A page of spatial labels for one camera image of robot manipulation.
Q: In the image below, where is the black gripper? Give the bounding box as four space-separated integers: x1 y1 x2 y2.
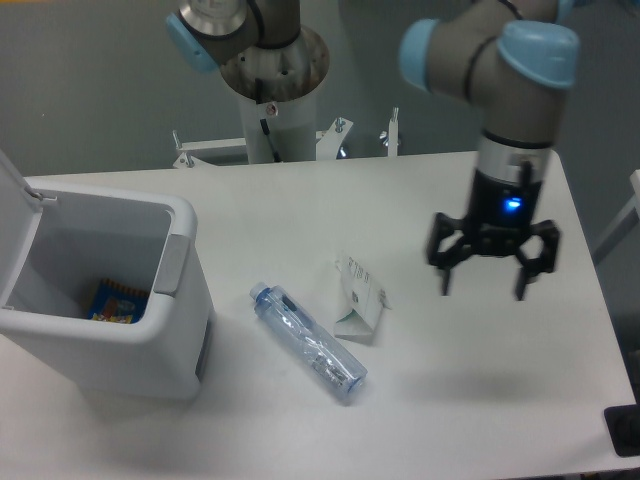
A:
425 169 561 301

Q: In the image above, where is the white push-lid trash can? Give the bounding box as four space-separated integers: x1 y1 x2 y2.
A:
1 158 214 399

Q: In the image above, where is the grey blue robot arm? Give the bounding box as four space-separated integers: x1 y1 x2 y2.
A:
165 1 580 298

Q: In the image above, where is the crumpled white milk carton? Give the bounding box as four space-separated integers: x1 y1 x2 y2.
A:
333 251 390 345

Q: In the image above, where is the clear blue plastic bottle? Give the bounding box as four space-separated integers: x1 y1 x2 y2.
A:
250 282 368 402

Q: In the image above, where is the black clamp at table corner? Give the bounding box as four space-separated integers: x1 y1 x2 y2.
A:
604 404 639 458

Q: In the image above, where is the colourful snack wrapper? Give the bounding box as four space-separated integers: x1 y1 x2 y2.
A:
86 278 149 324

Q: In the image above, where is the white frame at right edge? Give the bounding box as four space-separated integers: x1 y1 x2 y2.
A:
592 170 639 265

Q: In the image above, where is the white metal base frame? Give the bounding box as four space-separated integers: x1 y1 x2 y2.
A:
172 106 402 169

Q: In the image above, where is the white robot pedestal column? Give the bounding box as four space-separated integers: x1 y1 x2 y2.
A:
220 26 330 164

